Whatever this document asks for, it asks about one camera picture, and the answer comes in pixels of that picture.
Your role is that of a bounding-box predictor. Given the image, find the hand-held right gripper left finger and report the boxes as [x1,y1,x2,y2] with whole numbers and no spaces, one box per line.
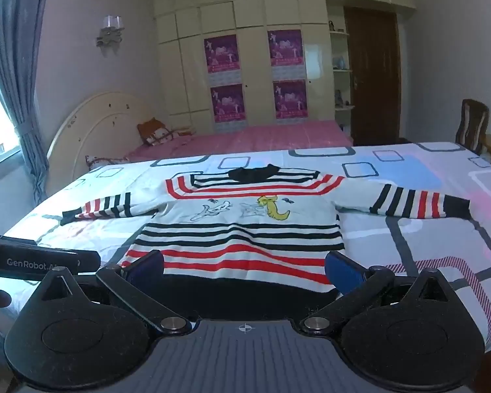
[39,250,193,334]

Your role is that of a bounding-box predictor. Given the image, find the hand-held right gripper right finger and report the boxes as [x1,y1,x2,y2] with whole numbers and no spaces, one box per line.
[299,251,455,332]

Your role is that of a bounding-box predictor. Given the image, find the striped knit sweater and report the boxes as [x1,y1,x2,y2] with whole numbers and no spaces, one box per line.
[61,164,471,295]

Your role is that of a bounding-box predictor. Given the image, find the printed bed sheet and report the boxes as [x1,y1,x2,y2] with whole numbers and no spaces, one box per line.
[0,141,491,355]

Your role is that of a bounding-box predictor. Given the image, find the orange patterned pillow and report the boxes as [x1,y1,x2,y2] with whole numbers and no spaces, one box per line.
[137,119,193,147]

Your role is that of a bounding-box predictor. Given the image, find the cream round headboard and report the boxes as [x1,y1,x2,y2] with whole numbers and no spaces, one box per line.
[47,92,156,173]

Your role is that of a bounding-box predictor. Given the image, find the pink bed sheet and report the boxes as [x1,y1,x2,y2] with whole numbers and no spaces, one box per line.
[123,121,355,162]

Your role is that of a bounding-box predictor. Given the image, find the blue curtain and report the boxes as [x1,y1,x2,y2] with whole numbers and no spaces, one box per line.
[0,0,54,207]

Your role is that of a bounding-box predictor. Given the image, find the wooden chair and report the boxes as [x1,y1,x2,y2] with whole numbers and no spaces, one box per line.
[455,99,489,156]

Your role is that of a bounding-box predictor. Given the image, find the brown wooden door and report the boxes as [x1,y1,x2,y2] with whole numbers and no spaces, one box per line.
[344,6,402,146]

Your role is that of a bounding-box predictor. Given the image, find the cream corner shelf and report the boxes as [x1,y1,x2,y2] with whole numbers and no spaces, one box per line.
[327,8,355,127]

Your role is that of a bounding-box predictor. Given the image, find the cream wardrobe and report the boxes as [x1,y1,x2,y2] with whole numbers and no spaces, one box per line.
[151,0,418,132]

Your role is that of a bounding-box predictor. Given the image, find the purple wall poster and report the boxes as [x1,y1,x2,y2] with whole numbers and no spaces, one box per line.
[267,29,303,67]
[204,35,240,74]
[210,84,245,123]
[272,79,309,120]

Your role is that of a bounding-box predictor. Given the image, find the wall lamp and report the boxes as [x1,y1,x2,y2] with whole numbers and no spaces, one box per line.
[96,15,125,47]

